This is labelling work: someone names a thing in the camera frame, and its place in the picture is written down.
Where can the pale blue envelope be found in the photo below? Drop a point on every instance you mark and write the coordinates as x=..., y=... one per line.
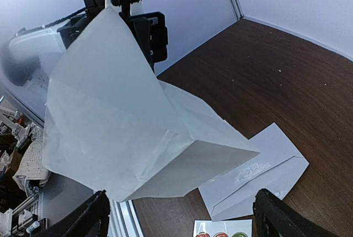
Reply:
x=277, y=168

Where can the red white round sticker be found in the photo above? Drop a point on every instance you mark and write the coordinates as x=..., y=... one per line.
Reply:
x=203, y=234

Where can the white sticker sheet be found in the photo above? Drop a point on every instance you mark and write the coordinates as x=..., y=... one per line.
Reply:
x=233, y=228

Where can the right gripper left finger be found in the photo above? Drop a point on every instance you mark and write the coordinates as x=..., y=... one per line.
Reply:
x=91, y=218

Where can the orange round sticker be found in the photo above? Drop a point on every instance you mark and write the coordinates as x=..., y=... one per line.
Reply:
x=221, y=234

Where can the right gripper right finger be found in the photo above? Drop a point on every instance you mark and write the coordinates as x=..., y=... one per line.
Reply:
x=275, y=218

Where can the cream letter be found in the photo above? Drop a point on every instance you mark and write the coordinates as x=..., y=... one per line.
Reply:
x=111, y=125

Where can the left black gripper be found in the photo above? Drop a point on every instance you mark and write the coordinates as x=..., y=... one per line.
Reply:
x=151, y=34

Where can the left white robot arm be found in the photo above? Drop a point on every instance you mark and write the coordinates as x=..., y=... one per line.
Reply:
x=21, y=54

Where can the aluminium front rail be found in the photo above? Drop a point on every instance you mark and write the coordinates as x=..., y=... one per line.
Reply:
x=123, y=220

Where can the background clutter shelf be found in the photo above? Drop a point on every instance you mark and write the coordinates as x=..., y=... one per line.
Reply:
x=23, y=175

